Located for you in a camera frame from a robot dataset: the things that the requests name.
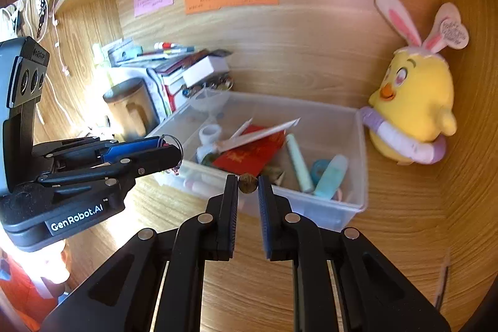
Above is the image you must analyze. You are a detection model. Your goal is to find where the thin black stick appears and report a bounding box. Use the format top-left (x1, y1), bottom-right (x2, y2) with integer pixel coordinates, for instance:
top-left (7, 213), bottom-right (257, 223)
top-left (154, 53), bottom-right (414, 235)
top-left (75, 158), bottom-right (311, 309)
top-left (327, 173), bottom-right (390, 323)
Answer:
top-left (435, 246), bottom-right (453, 311)

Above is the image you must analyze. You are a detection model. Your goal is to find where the white rectangular box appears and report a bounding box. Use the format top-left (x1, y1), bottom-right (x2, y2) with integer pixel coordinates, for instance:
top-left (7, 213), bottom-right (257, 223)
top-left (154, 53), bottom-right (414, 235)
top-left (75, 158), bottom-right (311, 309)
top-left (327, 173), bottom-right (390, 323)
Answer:
top-left (182, 55), bottom-right (230, 87)

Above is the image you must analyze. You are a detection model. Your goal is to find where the white ceramic bowl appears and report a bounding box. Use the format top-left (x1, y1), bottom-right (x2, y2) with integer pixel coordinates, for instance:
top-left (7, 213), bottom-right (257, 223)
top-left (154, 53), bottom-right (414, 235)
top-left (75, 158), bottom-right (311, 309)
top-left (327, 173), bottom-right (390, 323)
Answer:
top-left (189, 88), bottom-right (231, 115)

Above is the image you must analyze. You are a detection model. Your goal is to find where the translucent white tape roll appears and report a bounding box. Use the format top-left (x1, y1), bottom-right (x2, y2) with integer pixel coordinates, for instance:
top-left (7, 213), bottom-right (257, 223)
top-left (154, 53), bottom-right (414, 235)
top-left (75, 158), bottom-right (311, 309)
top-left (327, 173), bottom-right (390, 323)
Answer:
top-left (198, 124), bottom-right (223, 147)

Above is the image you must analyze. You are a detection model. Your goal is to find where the teal tape roll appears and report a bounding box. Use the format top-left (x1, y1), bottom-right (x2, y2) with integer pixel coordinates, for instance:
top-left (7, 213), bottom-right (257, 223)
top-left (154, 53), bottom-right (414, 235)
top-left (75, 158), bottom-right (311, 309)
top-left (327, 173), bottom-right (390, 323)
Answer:
top-left (310, 160), bottom-right (332, 182)

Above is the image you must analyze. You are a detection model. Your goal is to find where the small white bottle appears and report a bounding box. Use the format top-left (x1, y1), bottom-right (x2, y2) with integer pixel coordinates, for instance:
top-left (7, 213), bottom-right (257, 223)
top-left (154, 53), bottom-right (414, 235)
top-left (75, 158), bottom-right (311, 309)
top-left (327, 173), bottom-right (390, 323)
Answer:
top-left (195, 143), bottom-right (218, 163)

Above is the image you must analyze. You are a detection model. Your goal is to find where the keyring with pink charm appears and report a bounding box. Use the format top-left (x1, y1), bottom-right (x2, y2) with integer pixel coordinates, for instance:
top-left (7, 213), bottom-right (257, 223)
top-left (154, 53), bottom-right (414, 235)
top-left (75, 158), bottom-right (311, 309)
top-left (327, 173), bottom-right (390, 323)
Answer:
top-left (157, 135), bottom-right (184, 177)

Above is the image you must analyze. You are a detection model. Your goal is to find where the black white beaded strap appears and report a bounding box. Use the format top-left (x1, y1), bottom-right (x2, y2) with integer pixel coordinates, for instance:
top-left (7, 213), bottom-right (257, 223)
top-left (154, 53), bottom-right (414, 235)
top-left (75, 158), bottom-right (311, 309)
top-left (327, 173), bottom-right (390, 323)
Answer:
top-left (33, 0), bottom-right (50, 42)

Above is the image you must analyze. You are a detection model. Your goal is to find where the stack of books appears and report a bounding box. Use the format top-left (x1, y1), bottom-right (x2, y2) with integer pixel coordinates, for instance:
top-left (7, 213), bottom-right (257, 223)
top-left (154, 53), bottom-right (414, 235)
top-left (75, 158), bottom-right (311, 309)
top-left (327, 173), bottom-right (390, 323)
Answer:
top-left (109, 38), bottom-right (230, 87)

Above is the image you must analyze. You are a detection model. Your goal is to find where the red envelope packet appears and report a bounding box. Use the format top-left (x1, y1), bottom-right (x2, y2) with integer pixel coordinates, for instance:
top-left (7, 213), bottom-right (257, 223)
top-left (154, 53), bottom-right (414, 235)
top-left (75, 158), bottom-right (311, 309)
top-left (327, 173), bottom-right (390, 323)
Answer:
top-left (212, 125), bottom-right (286, 175)

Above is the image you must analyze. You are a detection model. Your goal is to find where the red white carton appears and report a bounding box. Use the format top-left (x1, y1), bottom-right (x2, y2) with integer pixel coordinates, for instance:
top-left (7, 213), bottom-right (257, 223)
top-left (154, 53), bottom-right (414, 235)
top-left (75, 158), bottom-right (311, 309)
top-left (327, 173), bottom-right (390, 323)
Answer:
top-left (161, 75), bottom-right (185, 119)

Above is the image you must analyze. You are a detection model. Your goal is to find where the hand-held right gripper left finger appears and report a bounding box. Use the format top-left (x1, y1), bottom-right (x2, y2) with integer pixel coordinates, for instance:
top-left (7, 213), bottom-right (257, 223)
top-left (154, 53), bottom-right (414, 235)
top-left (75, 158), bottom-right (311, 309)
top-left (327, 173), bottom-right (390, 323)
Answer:
top-left (39, 173), bottom-right (240, 332)

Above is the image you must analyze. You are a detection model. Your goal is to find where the clear plastic storage box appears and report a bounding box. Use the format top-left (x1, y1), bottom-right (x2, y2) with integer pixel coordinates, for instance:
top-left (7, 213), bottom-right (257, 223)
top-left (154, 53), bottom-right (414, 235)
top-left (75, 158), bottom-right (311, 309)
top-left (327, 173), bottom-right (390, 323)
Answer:
top-left (147, 90), bottom-right (369, 233)

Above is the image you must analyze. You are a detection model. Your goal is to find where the pile of glass beads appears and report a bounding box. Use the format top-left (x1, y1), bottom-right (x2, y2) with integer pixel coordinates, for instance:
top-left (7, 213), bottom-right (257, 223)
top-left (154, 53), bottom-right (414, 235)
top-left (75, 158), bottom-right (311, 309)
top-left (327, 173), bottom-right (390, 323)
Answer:
top-left (181, 73), bottom-right (236, 99)

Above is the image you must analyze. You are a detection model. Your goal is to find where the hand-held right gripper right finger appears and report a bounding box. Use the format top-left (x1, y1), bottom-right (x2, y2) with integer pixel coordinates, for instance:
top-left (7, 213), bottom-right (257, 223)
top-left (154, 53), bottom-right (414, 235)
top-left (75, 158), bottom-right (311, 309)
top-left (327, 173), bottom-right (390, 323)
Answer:
top-left (257, 174), bottom-right (452, 332)

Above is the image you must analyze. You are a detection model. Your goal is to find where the orange red cloth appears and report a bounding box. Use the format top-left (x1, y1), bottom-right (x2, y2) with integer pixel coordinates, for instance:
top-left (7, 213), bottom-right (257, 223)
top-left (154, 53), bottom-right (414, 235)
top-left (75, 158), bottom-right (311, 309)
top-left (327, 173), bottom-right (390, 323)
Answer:
top-left (0, 250), bottom-right (68, 332)

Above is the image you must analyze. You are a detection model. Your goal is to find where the white printed pen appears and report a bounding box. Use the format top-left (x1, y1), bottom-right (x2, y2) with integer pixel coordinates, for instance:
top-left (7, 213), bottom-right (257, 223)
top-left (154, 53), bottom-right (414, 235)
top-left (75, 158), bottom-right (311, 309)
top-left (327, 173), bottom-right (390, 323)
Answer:
top-left (228, 117), bottom-right (255, 142)

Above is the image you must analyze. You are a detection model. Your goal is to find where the light teal tube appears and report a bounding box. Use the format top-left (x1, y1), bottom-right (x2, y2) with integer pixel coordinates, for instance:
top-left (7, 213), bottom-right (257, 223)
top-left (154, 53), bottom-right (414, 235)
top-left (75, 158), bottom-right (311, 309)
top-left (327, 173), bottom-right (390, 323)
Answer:
top-left (313, 155), bottom-right (348, 199)

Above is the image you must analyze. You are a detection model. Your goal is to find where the brown bead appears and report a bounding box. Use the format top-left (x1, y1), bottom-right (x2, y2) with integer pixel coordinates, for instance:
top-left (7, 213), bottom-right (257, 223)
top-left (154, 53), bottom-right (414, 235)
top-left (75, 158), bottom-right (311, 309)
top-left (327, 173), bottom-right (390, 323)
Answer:
top-left (238, 173), bottom-right (258, 194)

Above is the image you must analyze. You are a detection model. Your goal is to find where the white stick pen pink tip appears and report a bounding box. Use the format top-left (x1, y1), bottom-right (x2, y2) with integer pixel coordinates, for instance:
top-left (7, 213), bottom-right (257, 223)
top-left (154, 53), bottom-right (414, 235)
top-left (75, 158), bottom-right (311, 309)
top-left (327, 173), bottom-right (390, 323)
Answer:
top-left (215, 117), bottom-right (302, 153)

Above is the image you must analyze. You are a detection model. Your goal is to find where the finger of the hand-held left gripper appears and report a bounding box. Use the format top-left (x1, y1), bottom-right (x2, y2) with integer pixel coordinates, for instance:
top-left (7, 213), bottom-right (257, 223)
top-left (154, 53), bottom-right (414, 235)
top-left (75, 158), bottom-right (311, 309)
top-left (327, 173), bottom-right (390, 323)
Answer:
top-left (33, 135), bottom-right (167, 162)
top-left (38, 144), bottom-right (184, 201)

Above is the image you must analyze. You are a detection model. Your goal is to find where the yellow chick plush toy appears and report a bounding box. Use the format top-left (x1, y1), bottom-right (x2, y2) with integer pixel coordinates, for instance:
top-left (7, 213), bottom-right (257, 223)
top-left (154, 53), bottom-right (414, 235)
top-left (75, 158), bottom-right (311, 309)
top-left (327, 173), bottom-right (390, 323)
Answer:
top-left (359, 0), bottom-right (469, 166)

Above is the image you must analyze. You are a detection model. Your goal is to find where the brown ceramic mug with lid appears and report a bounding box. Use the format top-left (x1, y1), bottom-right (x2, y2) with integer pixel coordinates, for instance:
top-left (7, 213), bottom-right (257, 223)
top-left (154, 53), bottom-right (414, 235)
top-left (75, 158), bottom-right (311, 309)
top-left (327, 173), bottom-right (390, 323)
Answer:
top-left (102, 78), bottom-right (160, 140)

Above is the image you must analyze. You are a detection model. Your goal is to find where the mint green stick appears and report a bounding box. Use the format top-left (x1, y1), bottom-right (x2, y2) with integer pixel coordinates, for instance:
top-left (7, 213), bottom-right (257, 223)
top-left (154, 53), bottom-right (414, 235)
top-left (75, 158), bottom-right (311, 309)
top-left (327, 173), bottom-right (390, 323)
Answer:
top-left (286, 133), bottom-right (315, 193)

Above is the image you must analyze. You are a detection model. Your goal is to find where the white charging cable with plug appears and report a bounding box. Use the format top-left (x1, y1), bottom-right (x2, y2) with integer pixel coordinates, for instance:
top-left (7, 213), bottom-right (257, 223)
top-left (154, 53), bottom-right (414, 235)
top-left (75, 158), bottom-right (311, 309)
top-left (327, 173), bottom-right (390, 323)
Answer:
top-left (50, 0), bottom-right (71, 77)

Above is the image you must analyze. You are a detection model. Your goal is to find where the white tube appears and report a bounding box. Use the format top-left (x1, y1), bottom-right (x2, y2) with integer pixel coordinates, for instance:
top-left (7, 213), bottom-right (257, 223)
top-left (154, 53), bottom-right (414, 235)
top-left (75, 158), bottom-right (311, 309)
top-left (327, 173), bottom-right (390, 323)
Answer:
top-left (181, 169), bottom-right (246, 210)

